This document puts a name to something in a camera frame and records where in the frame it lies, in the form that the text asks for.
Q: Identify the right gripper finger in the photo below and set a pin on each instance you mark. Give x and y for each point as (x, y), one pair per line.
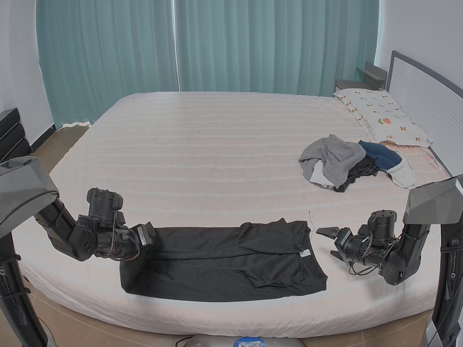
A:
(331, 231)
(340, 257)

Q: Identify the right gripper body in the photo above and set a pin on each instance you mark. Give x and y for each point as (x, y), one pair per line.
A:
(352, 249)

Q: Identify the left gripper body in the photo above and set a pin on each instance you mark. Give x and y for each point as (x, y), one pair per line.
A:
(143, 237)

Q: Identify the black T-shirt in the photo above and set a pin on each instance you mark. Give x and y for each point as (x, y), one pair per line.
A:
(217, 266)

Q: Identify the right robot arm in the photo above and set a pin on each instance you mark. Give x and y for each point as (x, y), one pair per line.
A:
(448, 266)

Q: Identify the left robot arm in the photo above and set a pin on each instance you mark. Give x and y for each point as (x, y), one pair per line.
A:
(21, 186)

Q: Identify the black crinkled garment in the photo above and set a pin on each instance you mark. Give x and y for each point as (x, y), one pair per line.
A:
(361, 168)

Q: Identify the grey garment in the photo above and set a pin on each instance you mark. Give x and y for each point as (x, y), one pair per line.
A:
(340, 150)

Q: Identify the white fleecy garment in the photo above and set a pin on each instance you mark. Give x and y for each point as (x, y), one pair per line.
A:
(401, 174)

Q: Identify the dark blue garment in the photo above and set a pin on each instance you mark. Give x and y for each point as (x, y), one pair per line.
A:
(383, 157)

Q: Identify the bed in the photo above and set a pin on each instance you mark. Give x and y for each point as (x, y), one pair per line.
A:
(217, 150)

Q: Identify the white printed pillow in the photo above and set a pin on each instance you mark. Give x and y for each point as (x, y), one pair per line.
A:
(383, 114)

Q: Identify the grey bedside table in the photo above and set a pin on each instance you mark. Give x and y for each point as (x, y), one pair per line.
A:
(347, 84)

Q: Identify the black chest of drawers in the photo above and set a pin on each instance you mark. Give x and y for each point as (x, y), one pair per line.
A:
(12, 136)

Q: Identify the blue-green curtain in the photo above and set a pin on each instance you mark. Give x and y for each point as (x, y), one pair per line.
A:
(275, 34)
(108, 49)

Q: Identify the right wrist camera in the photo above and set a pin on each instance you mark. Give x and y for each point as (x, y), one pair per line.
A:
(364, 232)

